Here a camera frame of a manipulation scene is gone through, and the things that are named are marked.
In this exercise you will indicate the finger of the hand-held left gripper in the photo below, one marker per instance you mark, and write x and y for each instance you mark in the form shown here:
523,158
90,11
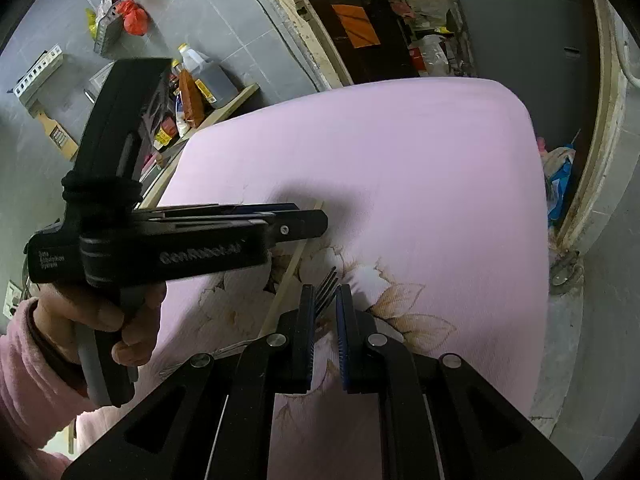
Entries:
300,225
250,208

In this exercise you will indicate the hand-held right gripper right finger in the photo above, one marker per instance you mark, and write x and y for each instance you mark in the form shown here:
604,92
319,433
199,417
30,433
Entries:
344,330

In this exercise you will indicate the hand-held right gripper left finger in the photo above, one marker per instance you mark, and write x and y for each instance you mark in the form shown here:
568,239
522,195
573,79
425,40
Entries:
306,320

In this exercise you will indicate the wooden chopstick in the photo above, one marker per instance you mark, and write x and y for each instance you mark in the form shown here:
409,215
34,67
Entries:
296,262

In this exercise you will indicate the person's left forearm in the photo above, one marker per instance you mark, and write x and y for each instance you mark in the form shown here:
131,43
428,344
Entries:
35,395

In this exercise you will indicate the person's left hand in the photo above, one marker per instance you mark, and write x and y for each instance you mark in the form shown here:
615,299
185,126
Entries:
90,310

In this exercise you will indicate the pink floral cloth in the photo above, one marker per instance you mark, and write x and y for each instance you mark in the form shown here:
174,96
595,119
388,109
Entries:
400,160

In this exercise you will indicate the orange seasoning packet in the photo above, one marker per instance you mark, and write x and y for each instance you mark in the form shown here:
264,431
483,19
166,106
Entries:
191,100

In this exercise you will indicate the large vinegar jug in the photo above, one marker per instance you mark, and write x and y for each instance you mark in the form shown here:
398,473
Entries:
212,82

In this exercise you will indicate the wooden spatula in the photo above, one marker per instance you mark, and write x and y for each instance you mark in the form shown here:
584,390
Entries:
60,135

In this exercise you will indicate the white basket shelf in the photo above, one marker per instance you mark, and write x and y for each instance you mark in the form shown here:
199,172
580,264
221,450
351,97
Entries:
37,77

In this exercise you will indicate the orange paper sheet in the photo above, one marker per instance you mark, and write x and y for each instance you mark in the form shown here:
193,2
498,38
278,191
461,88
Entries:
356,26

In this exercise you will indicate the red plastic bag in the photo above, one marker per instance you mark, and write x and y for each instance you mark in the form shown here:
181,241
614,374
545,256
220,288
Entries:
132,17

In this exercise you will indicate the pile of plastic bags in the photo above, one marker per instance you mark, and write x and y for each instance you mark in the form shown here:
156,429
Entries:
435,45

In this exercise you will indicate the yellow snack packet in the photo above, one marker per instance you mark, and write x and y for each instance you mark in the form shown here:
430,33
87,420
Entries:
91,22

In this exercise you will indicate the blue white cloth bag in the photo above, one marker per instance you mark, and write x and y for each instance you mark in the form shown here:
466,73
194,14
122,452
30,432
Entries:
559,180

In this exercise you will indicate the grey cabinet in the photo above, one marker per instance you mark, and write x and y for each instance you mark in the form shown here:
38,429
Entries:
520,45

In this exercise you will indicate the white wall socket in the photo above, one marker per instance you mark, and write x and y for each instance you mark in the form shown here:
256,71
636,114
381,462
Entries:
13,300

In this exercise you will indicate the white wall box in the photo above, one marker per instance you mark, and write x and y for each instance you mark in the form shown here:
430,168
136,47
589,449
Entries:
97,82

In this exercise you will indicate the grey wall rack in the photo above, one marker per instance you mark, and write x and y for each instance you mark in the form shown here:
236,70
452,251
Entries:
107,30

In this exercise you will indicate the pale door frame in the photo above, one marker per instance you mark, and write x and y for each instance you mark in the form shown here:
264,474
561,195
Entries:
605,135

